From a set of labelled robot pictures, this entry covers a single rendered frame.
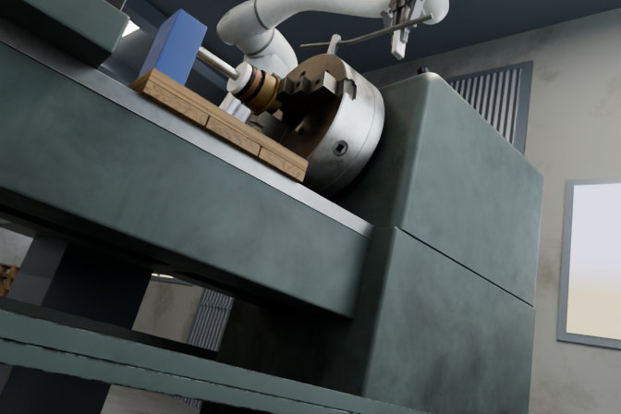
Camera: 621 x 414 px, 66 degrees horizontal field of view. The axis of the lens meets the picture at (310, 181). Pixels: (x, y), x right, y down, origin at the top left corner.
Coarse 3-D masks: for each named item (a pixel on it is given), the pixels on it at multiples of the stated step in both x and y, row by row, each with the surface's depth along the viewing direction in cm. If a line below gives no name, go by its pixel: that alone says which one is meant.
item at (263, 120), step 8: (264, 112) 100; (256, 120) 100; (264, 120) 100; (272, 120) 101; (280, 120) 102; (256, 128) 103; (264, 128) 101; (272, 128) 102; (280, 128) 103; (288, 128) 104; (272, 136) 102; (280, 136) 103; (280, 144) 103
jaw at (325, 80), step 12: (324, 72) 96; (288, 84) 98; (300, 84) 96; (312, 84) 97; (324, 84) 94; (336, 84) 97; (348, 84) 97; (276, 96) 98; (288, 96) 98; (300, 96) 97; (312, 96) 97; (324, 96) 97; (348, 96) 96; (300, 108) 101; (312, 108) 100
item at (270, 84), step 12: (252, 72) 95; (264, 72) 98; (252, 84) 95; (264, 84) 96; (276, 84) 98; (240, 96) 97; (252, 96) 97; (264, 96) 97; (252, 108) 99; (264, 108) 98; (276, 108) 100
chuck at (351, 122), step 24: (312, 72) 108; (336, 72) 100; (336, 96) 96; (360, 96) 98; (288, 120) 111; (312, 120) 99; (336, 120) 93; (360, 120) 97; (288, 144) 102; (312, 144) 95; (360, 144) 98; (312, 168) 97; (336, 168) 98
